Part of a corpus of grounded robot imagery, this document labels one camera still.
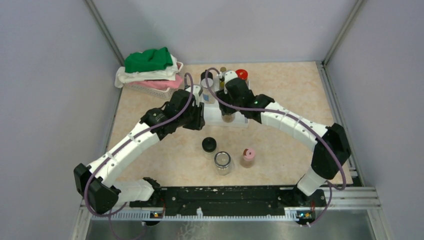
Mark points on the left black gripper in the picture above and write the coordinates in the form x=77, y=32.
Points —
x=199, y=122

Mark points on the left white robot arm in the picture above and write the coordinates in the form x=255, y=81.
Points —
x=96, y=182

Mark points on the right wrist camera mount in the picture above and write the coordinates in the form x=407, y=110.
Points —
x=230, y=75

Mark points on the white cloth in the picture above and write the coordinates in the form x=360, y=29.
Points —
x=122, y=77

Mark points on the pink lid spice jar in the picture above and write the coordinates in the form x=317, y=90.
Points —
x=248, y=158

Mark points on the clear lid glass jar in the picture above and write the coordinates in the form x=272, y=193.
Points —
x=223, y=163

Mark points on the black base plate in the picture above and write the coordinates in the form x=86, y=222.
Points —
x=230, y=201

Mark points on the gold cap yellow bottle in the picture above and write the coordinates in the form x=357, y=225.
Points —
x=221, y=77

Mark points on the red lid sauce jar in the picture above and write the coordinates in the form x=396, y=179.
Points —
x=242, y=74

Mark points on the green cloth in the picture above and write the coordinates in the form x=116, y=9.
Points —
x=148, y=60

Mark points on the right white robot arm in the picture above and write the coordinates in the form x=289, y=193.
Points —
x=329, y=144

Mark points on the silver perforated lid shaker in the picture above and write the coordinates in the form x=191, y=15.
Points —
x=208, y=86

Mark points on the white divided plastic tray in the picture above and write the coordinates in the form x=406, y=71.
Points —
x=213, y=116

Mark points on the white cable duct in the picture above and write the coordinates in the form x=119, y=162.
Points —
x=157, y=216

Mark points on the pink cloth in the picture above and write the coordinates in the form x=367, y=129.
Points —
x=162, y=84

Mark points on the white plastic basket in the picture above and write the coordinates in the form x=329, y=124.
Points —
x=164, y=94

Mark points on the black cap sesame jar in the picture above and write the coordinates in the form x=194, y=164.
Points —
x=206, y=76

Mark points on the black cap glass jar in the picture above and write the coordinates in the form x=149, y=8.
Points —
x=209, y=147

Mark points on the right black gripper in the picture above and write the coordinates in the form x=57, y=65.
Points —
x=222, y=94

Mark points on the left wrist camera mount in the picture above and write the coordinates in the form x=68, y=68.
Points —
x=197, y=92

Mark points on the black grinder top jar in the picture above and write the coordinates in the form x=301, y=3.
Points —
x=228, y=118

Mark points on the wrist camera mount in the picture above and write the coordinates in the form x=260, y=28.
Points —
x=197, y=92
x=230, y=75

